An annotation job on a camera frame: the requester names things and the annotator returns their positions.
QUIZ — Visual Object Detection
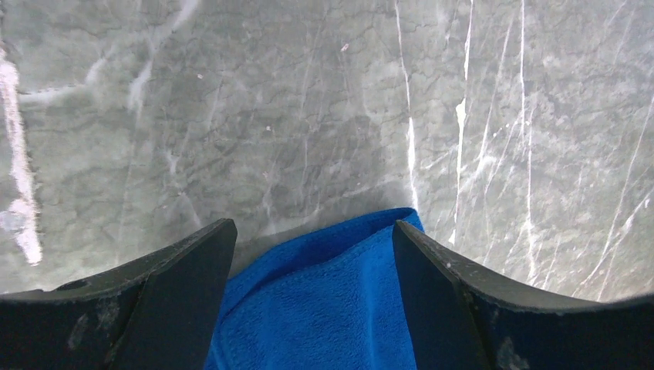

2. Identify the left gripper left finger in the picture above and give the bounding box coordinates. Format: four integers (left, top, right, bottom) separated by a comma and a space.
1, 219, 237, 369

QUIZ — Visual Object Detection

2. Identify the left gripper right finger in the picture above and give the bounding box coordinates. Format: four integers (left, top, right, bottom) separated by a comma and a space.
393, 221, 653, 369

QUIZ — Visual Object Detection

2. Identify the blue towel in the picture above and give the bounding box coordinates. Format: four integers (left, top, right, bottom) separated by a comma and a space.
205, 207, 421, 369

